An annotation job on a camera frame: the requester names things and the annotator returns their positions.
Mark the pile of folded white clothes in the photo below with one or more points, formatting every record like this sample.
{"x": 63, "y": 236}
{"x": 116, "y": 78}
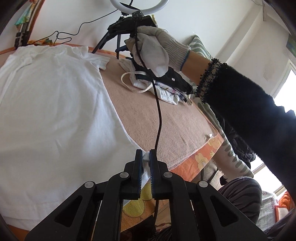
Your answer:
{"x": 166, "y": 93}

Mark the colourful painted cloth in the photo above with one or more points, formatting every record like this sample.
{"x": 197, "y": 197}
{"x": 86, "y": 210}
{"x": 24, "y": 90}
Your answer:
{"x": 24, "y": 16}

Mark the white t-shirt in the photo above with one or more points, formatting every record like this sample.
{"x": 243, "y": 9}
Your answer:
{"x": 57, "y": 115}

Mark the person's striped trouser leg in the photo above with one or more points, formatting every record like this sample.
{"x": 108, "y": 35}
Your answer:
{"x": 242, "y": 197}

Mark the orange patterned cushion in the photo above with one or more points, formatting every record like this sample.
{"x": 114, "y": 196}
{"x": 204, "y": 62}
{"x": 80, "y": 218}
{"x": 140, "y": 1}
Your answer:
{"x": 285, "y": 205}

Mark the small black tripod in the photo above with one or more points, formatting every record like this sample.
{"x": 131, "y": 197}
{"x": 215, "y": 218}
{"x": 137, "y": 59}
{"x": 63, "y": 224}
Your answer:
{"x": 115, "y": 26}

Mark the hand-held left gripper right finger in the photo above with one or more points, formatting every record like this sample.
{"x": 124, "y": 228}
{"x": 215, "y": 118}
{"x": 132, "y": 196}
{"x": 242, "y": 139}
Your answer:
{"x": 152, "y": 172}

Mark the bundle of folded tripod legs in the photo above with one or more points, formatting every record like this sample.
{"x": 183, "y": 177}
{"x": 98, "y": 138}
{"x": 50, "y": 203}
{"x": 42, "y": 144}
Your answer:
{"x": 22, "y": 34}

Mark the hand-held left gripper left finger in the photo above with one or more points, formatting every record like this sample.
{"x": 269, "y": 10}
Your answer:
{"x": 138, "y": 172}

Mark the window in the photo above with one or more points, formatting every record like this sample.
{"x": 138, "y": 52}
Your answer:
{"x": 289, "y": 92}

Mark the black padded jacket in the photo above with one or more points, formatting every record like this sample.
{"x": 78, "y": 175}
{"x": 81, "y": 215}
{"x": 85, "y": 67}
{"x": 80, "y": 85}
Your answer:
{"x": 240, "y": 148}

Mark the wall poster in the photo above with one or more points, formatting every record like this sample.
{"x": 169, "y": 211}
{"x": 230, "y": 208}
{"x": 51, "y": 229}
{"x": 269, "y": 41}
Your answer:
{"x": 291, "y": 42}

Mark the person's right hand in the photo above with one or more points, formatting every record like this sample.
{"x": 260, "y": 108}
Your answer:
{"x": 157, "y": 48}

